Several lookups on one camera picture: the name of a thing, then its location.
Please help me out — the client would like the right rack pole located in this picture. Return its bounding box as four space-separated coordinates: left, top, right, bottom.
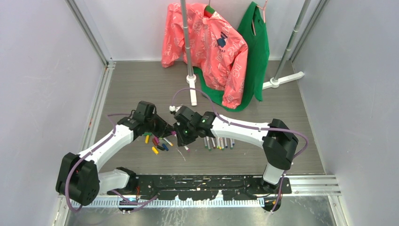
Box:
272 0 311 82

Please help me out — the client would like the green hanging shirt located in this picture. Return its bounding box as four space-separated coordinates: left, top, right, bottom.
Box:
192 1 270 112

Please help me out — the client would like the brown cap marker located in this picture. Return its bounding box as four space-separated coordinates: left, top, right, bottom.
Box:
211 138 216 149

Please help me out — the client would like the left rack pole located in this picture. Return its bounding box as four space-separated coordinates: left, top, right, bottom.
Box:
180 0 194 80

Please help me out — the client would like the black pen cap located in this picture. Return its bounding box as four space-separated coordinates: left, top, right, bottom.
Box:
157 145 165 151

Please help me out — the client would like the rack pole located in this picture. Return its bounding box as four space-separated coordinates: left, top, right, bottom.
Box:
272 0 311 82
180 0 194 80

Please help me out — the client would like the pink printed jacket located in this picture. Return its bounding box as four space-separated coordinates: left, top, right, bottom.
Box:
161 3 248 109

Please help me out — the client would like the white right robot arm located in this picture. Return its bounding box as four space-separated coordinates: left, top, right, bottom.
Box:
169 106 298 194

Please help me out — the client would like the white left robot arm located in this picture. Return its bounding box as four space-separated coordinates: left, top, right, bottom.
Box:
55 101 173 206

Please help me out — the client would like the pink clothes hanger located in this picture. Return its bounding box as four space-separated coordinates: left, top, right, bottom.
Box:
252 0 268 35

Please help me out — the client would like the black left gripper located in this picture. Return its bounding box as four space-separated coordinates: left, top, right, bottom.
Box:
144 112 175 138

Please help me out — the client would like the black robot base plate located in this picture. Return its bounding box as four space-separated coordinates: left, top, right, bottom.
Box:
108 175 292 211

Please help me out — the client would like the white left rack foot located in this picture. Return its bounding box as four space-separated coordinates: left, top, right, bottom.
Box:
186 75 197 106

